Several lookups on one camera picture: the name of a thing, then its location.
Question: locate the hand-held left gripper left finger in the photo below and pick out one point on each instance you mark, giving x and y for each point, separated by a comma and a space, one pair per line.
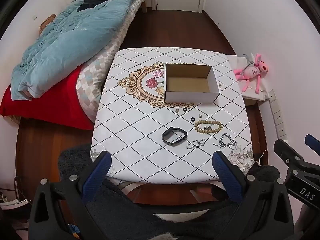
97, 175

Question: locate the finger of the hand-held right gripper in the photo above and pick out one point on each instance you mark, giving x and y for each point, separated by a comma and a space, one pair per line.
313, 143
282, 147

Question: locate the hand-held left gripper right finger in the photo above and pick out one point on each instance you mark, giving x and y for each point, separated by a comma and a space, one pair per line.
226, 177

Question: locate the small silver charm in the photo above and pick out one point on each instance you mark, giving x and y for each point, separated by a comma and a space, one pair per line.
208, 128

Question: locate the black smart band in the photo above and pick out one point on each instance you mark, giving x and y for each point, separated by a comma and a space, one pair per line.
166, 133

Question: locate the cardboard box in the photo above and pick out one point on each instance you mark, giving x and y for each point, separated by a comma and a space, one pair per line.
190, 97

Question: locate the person's dark fleece trousers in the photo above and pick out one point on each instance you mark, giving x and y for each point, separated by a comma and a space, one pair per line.
120, 205

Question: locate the diamond patterned tablecloth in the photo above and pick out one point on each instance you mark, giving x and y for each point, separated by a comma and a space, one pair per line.
140, 130

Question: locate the red blanket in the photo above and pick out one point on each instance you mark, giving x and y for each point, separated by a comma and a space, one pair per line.
57, 105

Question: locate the pink plush toy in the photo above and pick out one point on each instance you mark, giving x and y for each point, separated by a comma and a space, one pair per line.
251, 72

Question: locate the white flat object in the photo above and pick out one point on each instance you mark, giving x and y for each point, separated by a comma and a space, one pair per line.
13, 203

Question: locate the checkered bed sheet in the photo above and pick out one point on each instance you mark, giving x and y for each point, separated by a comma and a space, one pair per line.
100, 70

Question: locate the light blue quilt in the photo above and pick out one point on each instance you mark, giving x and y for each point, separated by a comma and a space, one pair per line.
70, 37

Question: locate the brown plush toy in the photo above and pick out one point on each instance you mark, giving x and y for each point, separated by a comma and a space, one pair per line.
46, 23

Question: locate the wooden bed leg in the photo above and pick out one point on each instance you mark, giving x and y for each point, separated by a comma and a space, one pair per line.
144, 6

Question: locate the white wall socket strip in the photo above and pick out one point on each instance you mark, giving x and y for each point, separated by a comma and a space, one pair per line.
278, 117

